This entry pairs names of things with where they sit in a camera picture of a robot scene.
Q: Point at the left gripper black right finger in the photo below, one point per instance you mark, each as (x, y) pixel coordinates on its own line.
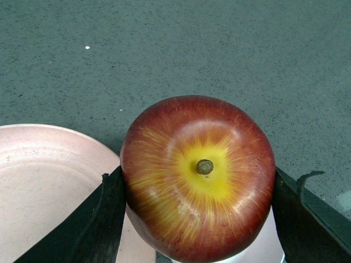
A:
(309, 230)

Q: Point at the red yellow apple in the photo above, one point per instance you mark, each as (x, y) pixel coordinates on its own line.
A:
(199, 175)

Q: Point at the pink round plate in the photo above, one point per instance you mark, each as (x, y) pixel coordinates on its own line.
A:
(46, 173)

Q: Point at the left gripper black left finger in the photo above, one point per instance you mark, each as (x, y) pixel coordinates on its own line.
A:
(92, 232)

